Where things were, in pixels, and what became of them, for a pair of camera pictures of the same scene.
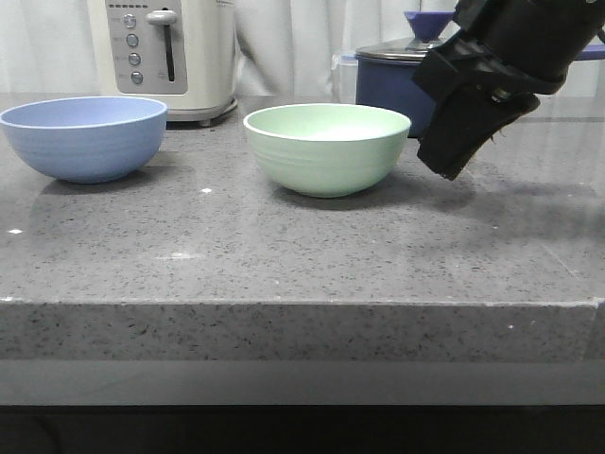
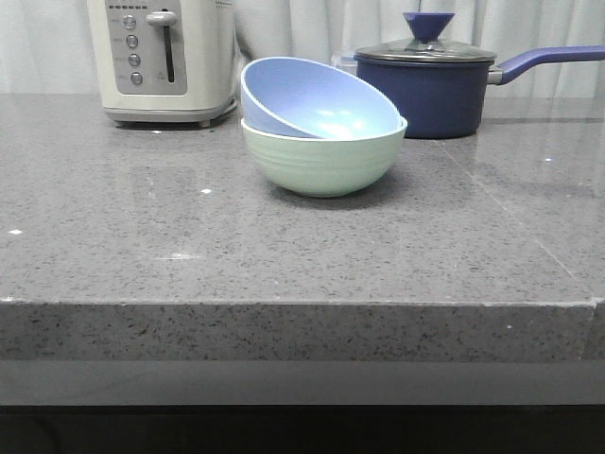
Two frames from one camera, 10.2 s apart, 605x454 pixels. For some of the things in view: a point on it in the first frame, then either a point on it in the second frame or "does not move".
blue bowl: [85, 140] to [306, 98]
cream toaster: [178, 52] does not move
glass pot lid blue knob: [427, 27] does not move
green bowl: [327, 149] does not move
